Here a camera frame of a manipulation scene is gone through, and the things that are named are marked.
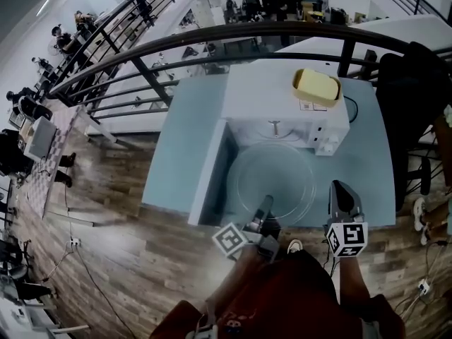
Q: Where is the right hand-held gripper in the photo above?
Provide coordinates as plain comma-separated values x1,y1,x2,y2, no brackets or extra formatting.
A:
323,179,369,259

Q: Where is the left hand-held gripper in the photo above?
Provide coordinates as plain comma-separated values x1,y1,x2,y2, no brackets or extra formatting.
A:
211,194,282,263

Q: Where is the clear glass turntable plate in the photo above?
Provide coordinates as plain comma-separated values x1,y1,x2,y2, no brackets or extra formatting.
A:
232,141,318,222

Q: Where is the white microwave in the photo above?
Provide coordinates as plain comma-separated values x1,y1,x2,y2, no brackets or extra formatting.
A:
188,59,351,227

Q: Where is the person's left forearm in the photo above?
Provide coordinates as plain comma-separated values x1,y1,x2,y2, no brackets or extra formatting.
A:
207,244,271,319

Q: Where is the person's right forearm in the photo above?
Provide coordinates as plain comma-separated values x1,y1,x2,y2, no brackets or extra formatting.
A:
337,255,372,319

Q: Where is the person's white shoe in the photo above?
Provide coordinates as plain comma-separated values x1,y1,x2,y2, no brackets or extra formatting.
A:
286,238,304,256

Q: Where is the person's red clothing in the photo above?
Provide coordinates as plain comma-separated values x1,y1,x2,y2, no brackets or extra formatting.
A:
150,248,407,339

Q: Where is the black office chair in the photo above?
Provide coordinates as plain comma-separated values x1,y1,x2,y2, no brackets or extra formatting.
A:
376,42,452,212

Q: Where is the black metal railing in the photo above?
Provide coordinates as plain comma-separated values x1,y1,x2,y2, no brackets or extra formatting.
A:
49,0,452,119

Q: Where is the checkered floor mat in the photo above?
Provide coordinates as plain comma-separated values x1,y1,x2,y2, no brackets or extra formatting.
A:
25,105,84,220

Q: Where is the white box appliance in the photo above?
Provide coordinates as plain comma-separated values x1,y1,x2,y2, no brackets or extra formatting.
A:
23,116,58,161

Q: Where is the microwave roller ring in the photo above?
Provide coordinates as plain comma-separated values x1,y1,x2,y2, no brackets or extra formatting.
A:
254,119,303,143

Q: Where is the black microwave power cable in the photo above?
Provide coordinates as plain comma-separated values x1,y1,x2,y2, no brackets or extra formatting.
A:
341,95,359,124

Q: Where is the black floor cable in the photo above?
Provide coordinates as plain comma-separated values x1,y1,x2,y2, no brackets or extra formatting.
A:
63,185,137,339

